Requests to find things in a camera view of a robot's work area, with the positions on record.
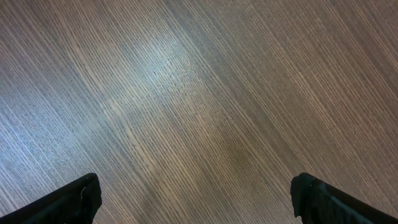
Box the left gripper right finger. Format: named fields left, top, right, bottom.
left=290, top=172, right=397, bottom=224

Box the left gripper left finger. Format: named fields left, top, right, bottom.
left=1, top=173, right=102, bottom=224

